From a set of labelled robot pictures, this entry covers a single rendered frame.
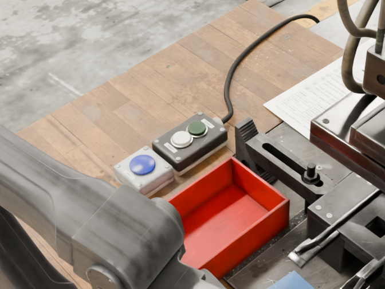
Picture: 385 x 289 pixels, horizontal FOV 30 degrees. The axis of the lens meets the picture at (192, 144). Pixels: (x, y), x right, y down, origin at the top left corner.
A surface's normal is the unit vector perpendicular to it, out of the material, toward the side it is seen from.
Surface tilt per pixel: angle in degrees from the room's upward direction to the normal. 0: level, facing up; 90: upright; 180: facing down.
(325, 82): 1
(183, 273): 7
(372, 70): 90
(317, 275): 0
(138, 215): 12
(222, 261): 90
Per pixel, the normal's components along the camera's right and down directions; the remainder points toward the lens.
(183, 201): 0.65, 0.51
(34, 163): 0.11, -0.62
